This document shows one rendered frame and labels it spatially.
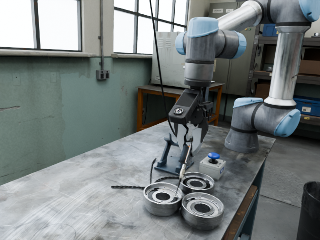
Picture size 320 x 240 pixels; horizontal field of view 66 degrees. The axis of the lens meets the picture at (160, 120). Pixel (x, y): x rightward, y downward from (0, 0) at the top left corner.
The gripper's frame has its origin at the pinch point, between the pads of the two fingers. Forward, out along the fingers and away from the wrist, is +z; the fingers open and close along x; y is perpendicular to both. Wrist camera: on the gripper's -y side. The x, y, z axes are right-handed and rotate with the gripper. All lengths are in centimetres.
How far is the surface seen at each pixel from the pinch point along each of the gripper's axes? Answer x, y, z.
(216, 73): 103, 377, 4
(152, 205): 2.6, -14.1, 10.2
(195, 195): -4.8, -4.2, 9.7
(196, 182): -2.1, 4.6, 10.9
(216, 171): -5.4, 13.8, 10.2
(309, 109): -47, 344, 40
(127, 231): 4.4, -21.8, 13.3
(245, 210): -13, 42, 38
